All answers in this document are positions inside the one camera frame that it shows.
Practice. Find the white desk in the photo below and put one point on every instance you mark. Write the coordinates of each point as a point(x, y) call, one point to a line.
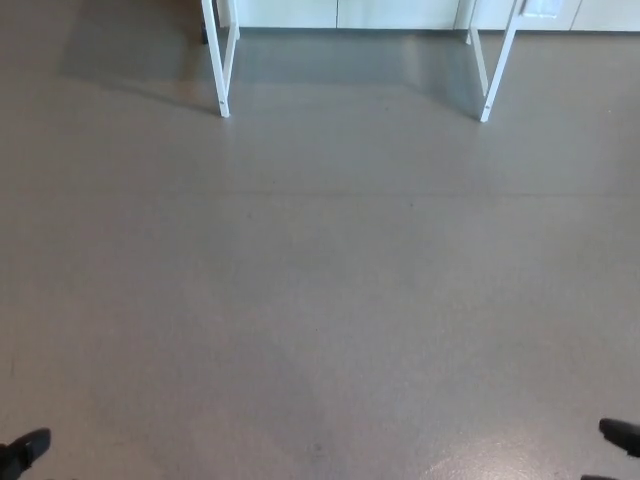
point(219, 75)

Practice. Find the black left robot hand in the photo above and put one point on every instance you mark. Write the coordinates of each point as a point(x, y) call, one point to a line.
point(27, 447)

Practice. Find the white cabinet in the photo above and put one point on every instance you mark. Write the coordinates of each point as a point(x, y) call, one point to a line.
point(400, 12)

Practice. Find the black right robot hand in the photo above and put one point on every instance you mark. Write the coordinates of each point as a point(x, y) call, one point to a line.
point(622, 435)

